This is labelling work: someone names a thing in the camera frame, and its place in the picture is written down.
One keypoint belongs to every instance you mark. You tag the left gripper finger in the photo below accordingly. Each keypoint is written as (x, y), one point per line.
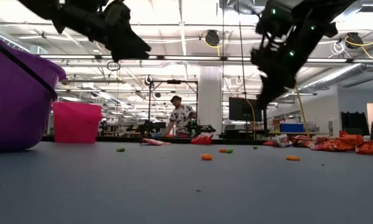
(124, 56)
(133, 42)

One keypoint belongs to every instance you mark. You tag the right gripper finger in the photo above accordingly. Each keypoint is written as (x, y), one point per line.
(272, 93)

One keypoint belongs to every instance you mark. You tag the silver candy wrapper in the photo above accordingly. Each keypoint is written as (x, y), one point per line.
(281, 140)

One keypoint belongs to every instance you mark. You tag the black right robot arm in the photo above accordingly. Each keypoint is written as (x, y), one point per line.
(326, 12)

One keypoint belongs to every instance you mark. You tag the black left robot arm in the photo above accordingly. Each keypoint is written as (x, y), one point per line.
(40, 7)

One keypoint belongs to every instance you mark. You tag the red Skittles candy pack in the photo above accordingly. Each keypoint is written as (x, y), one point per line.
(301, 140)
(202, 139)
(155, 142)
(268, 143)

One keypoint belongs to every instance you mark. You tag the black monitor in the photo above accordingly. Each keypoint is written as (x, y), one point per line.
(245, 109)

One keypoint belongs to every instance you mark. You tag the blue storage bin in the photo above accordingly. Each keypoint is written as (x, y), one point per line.
(292, 127)

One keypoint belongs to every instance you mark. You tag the long ceiling light bar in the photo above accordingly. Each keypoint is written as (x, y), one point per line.
(189, 58)

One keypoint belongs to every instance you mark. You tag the white building column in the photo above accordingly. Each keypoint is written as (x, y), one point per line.
(209, 93)

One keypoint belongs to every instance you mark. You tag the pink plastic bucket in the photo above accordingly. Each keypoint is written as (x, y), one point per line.
(77, 124)

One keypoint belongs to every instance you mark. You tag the person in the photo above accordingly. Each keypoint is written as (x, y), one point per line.
(181, 118)

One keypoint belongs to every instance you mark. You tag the black panel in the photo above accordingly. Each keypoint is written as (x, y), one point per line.
(354, 124)

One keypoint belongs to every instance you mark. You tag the purple plastic bucket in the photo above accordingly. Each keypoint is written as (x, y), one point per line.
(15, 109)

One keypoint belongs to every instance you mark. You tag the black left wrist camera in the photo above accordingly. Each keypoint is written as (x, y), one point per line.
(116, 14)

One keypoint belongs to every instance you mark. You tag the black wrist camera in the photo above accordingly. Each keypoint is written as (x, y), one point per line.
(116, 14)
(275, 15)

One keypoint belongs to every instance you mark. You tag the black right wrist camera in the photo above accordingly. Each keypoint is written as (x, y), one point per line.
(275, 15)

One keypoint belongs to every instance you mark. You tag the black metal frame rig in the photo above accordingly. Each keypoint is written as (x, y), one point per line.
(174, 81)

